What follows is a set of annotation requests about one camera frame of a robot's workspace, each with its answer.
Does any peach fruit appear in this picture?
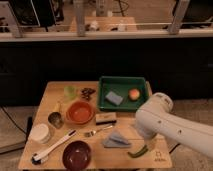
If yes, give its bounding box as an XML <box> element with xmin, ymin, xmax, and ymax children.
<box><xmin>128</xmin><ymin>88</ymin><xmax>140</xmax><ymax>101</ymax></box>

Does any white dish brush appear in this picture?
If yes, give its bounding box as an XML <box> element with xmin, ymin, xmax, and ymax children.
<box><xmin>31</xmin><ymin>130</ymin><xmax>76</xmax><ymax>165</ymax></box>

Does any green plastic tray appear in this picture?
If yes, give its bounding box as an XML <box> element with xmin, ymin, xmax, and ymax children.
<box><xmin>97</xmin><ymin>76</ymin><xmax>149</xmax><ymax>112</ymax></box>

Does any small green cup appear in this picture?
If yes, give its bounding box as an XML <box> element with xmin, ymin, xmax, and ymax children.
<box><xmin>64</xmin><ymin>86</ymin><xmax>77</xmax><ymax>100</ymax></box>

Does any small metal cup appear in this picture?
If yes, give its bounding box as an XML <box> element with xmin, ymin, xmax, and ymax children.
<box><xmin>48</xmin><ymin>112</ymin><xmax>63</xmax><ymax>129</ymax></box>

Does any dark maroon bowl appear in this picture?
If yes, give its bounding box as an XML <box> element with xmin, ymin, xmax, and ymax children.
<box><xmin>62</xmin><ymin>141</ymin><xmax>91</xmax><ymax>171</ymax></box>

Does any yellow-green small object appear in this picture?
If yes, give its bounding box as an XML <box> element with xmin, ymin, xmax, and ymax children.
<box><xmin>53</xmin><ymin>102</ymin><xmax>61</xmax><ymax>113</ymax></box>

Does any wooden block with black edge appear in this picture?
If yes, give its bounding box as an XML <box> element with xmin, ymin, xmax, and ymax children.
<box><xmin>95</xmin><ymin>112</ymin><xmax>117</xmax><ymax>125</ymax></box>

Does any blue sponge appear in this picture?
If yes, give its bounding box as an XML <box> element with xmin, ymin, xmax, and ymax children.
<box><xmin>105</xmin><ymin>91</ymin><xmax>123</xmax><ymax>106</ymax></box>

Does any orange red bowl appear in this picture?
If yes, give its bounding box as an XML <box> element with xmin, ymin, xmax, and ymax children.
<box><xmin>66</xmin><ymin>101</ymin><xmax>94</xmax><ymax>124</ymax></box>

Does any green pepper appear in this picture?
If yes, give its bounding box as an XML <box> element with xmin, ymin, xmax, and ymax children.
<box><xmin>127</xmin><ymin>145</ymin><xmax>148</xmax><ymax>158</ymax></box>

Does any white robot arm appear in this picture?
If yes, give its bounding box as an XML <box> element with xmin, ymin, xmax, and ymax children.
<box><xmin>135</xmin><ymin>92</ymin><xmax>213</xmax><ymax>158</ymax></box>

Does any silver fork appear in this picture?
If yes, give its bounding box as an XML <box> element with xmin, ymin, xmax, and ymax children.
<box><xmin>84</xmin><ymin>125</ymin><xmax>113</xmax><ymax>137</ymax></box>

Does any wooden folding table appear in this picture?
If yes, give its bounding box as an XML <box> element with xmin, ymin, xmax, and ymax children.
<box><xmin>18</xmin><ymin>81</ymin><xmax>172</xmax><ymax>170</ymax></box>

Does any grey folded cloth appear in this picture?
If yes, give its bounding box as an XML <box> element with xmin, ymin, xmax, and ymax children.
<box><xmin>102</xmin><ymin>130</ymin><xmax>131</xmax><ymax>148</ymax></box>

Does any white round container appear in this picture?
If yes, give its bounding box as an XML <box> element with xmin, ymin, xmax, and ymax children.
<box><xmin>29</xmin><ymin>124</ymin><xmax>51</xmax><ymax>144</ymax></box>

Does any black cable left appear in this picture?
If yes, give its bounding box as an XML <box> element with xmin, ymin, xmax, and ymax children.
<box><xmin>0</xmin><ymin>105</ymin><xmax>28</xmax><ymax>136</ymax></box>

